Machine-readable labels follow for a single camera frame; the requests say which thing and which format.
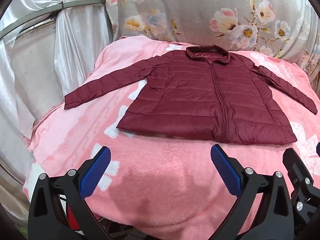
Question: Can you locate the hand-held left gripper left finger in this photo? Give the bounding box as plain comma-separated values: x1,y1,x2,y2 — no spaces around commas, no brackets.
27,145,112,240

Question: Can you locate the maroon quilted jacket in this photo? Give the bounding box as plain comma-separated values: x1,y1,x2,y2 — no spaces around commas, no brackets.
64,44,318,145

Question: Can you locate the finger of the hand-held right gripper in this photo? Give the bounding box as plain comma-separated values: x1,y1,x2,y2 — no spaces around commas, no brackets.
282,147,320,240

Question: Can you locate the pink fleece blanket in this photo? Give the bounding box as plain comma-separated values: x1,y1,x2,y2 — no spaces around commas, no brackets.
22,36,320,240

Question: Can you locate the white satin curtain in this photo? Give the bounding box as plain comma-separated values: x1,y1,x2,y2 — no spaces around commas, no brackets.
0,0,113,143

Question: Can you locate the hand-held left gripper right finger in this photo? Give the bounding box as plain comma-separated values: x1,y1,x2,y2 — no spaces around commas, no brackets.
211,144,294,240

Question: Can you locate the grey floral cloth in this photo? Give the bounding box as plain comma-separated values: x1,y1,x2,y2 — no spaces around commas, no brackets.
104,0,320,80

